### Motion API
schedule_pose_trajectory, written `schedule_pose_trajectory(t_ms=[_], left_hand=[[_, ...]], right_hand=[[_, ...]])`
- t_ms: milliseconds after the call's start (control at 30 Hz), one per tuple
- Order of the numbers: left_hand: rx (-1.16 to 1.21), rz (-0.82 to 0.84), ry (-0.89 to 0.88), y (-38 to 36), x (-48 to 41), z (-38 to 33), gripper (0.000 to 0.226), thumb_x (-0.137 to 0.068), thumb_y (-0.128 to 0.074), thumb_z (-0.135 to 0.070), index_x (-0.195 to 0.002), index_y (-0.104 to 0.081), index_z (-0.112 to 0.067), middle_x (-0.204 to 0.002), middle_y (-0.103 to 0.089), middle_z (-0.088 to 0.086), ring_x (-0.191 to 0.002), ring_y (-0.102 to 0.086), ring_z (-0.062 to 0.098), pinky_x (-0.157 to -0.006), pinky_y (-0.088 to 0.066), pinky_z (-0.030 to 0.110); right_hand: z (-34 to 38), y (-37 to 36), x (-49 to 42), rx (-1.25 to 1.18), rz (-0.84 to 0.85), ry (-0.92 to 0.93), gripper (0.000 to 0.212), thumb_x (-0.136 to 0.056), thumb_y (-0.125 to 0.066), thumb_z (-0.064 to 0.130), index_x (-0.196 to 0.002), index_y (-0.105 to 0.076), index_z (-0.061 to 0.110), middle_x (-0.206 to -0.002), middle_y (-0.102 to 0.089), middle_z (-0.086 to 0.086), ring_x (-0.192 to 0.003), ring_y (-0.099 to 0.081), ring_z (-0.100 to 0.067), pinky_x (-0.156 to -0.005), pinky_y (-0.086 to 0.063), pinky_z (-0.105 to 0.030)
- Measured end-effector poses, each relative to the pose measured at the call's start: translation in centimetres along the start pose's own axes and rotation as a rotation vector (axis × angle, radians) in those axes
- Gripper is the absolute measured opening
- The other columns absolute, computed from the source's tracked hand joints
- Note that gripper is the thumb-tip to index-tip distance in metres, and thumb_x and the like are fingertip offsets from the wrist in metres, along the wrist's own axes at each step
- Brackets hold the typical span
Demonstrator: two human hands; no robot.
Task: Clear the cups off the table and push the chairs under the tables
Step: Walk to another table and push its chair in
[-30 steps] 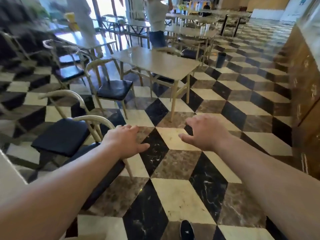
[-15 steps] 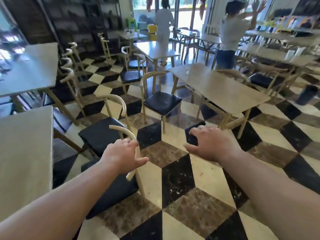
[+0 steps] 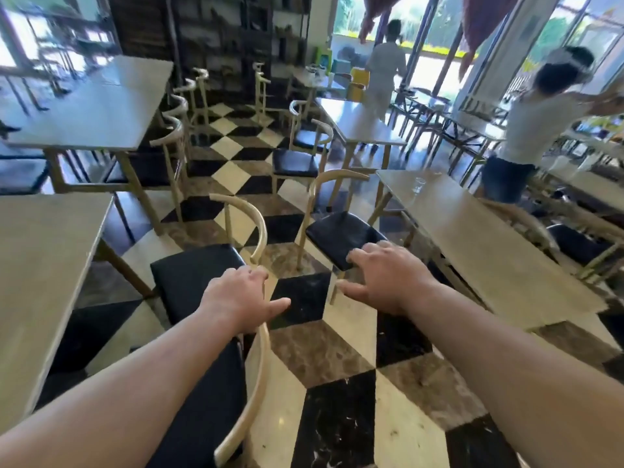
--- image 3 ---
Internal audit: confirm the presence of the person's right forearm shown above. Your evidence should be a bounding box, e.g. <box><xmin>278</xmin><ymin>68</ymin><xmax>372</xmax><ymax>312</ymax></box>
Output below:
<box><xmin>405</xmin><ymin>282</ymin><xmax>624</xmax><ymax>468</ymax></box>

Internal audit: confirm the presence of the glass window with dark frame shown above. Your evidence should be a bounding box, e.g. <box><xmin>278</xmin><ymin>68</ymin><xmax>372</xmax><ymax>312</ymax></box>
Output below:
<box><xmin>0</xmin><ymin>0</ymin><xmax>120</xmax><ymax>112</ymax></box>

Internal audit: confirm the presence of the yellow chair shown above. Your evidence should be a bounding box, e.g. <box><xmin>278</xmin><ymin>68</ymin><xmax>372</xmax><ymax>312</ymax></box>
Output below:
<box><xmin>347</xmin><ymin>67</ymin><xmax>367</xmax><ymax>102</ymax></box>

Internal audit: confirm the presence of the person's left forearm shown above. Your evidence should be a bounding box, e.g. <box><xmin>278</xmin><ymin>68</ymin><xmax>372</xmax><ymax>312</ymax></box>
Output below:
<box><xmin>0</xmin><ymin>307</ymin><xmax>244</xmax><ymax>468</ymax></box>

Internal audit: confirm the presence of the red curtain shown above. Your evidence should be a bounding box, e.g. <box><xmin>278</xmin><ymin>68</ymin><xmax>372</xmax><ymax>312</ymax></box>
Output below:
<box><xmin>457</xmin><ymin>0</ymin><xmax>523</xmax><ymax>82</ymax></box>
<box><xmin>359</xmin><ymin>0</ymin><xmax>406</xmax><ymax>44</ymax></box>

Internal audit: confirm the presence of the person's left hand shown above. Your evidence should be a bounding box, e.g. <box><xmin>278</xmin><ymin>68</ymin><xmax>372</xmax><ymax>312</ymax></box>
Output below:
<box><xmin>197</xmin><ymin>265</ymin><xmax>292</xmax><ymax>337</ymax></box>

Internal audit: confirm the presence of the dark wooden display shelf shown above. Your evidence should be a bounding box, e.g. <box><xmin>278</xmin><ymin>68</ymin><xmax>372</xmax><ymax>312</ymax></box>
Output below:
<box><xmin>107</xmin><ymin>0</ymin><xmax>313</xmax><ymax>95</ymax></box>

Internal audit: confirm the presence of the person's right hand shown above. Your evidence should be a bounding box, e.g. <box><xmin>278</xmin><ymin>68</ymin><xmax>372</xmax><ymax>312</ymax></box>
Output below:
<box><xmin>336</xmin><ymin>241</ymin><xmax>439</xmax><ymax>317</ymax></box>

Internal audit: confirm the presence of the green box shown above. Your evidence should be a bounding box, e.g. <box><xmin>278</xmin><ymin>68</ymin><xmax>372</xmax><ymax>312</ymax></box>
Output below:
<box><xmin>312</xmin><ymin>44</ymin><xmax>333</xmax><ymax>76</ymax></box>

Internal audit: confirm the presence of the light wooden dining table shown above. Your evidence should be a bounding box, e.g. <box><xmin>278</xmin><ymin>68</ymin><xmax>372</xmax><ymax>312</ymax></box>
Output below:
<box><xmin>314</xmin><ymin>97</ymin><xmax>408</xmax><ymax>212</ymax></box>
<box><xmin>0</xmin><ymin>55</ymin><xmax>175</xmax><ymax>237</ymax></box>
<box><xmin>368</xmin><ymin>169</ymin><xmax>608</xmax><ymax>332</ymax></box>
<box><xmin>0</xmin><ymin>193</ymin><xmax>157</xmax><ymax>434</ymax></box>
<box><xmin>436</xmin><ymin>109</ymin><xmax>509</xmax><ymax>187</ymax></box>
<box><xmin>292</xmin><ymin>67</ymin><xmax>348</xmax><ymax>112</ymax></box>
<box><xmin>529</xmin><ymin>158</ymin><xmax>624</xmax><ymax>227</ymax></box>

